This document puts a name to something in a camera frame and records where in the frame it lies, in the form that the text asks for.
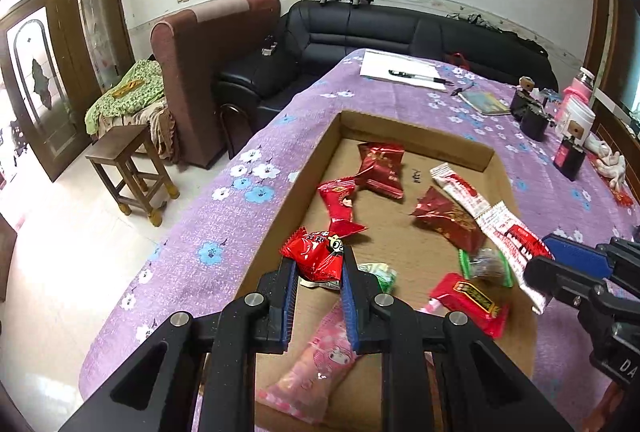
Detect red packet black print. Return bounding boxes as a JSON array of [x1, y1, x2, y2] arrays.
[[280, 227, 351, 287]]

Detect crinkled dark red snack packet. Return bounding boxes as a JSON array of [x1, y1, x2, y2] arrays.
[[410, 186, 487, 255]]

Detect cardboard tray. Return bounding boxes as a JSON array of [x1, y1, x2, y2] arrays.
[[200, 111, 541, 432]]

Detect green twist candy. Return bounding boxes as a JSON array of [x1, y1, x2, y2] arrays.
[[459, 248, 516, 287]]

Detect pink thermos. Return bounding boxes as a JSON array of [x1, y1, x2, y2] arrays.
[[562, 68, 596, 105]]

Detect red bar packet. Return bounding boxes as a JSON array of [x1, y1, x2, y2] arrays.
[[429, 273, 511, 339]]

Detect white gloves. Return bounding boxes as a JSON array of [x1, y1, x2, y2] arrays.
[[585, 132, 628, 190]]

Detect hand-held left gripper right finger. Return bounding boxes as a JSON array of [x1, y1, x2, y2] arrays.
[[340, 249, 576, 432]]

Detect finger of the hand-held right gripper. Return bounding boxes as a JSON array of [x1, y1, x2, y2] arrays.
[[522, 257, 608, 310], [542, 234, 640, 285]]

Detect black leather sofa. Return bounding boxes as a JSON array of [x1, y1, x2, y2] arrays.
[[215, 0, 558, 147]]

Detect green white candy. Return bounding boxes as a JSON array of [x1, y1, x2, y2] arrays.
[[300, 262, 398, 293]]

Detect green blanket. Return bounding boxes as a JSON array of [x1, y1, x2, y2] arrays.
[[85, 59, 166, 135]]

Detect white jar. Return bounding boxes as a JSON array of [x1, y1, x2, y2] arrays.
[[559, 99, 597, 147]]

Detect brown armchair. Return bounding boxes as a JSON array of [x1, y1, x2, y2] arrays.
[[150, 0, 282, 170]]

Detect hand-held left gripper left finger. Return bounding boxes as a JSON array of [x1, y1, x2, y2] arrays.
[[60, 257, 301, 432]]

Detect red twist candy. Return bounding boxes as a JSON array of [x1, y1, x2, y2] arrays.
[[317, 179, 368, 237]]

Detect green yellow booklet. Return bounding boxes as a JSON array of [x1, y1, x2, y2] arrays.
[[457, 90, 512, 116]]

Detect red white snack packet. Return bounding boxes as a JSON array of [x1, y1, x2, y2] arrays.
[[477, 204, 556, 315], [430, 163, 488, 217]]

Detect wooden door frame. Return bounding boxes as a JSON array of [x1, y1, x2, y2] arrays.
[[582, 0, 618, 87]]

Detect pink snack packet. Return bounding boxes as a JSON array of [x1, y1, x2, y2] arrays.
[[255, 297, 363, 425]]

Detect wooden cabinet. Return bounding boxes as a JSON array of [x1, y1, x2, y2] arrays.
[[592, 86, 640, 153]]

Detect black pen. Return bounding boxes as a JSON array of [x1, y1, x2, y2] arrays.
[[389, 69, 448, 85]]

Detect black cup wooden clip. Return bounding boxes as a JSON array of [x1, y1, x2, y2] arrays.
[[510, 76, 538, 121]]

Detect wooden stool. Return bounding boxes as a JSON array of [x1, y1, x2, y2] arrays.
[[85, 124, 181, 227]]

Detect beige fringed cloth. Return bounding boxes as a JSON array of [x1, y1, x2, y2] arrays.
[[97, 99, 178, 163]]

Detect black cup red label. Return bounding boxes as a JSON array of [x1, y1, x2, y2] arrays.
[[554, 122, 587, 181]]

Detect wooden glass door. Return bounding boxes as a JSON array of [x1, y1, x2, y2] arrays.
[[0, 0, 133, 183]]

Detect white paper sheets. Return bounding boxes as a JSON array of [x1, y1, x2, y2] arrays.
[[360, 50, 448, 88]]

